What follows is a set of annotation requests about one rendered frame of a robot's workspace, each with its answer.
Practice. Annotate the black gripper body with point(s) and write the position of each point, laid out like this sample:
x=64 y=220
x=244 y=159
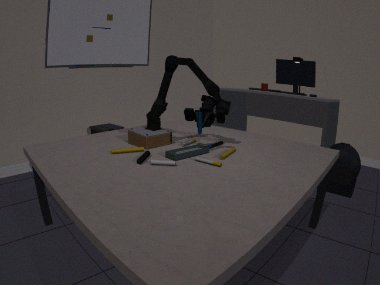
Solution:
x=207 y=107

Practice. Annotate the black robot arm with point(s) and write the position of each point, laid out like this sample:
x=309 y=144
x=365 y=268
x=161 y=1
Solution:
x=160 y=105

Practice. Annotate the black keyboard with white keys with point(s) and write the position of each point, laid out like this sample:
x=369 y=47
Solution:
x=186 y=152

